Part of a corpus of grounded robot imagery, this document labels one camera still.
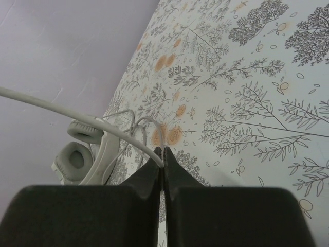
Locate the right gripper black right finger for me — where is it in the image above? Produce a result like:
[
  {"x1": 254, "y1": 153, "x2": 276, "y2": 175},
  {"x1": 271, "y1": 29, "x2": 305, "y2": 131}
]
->
[{"x1": 163, "y1": 148, "x2": 315, "y2": 246}]

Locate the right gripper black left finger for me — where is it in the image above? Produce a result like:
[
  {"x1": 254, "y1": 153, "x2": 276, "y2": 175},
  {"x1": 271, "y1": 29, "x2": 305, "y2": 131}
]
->
[{"x1": 1, "y1": 160, "x2": 161, "y2": 246}]

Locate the white headphone cable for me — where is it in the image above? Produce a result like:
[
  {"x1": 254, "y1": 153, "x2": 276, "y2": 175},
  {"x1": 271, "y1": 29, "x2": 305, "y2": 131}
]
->
[{"x1": 0, "y1": 86, "x2": 165, "y2": 168}]

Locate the floral table mat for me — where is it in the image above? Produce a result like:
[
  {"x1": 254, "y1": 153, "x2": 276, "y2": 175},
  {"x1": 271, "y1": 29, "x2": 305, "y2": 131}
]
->
[{"x1": 105, "y1": 1, "x2": 328, "y2": 246}]

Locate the grey headphone cable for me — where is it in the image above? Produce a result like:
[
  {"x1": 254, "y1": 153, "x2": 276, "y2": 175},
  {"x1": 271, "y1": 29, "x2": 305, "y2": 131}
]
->
[{"x1": 102, "y1": 109, "x2": 165, "y2": 165}]

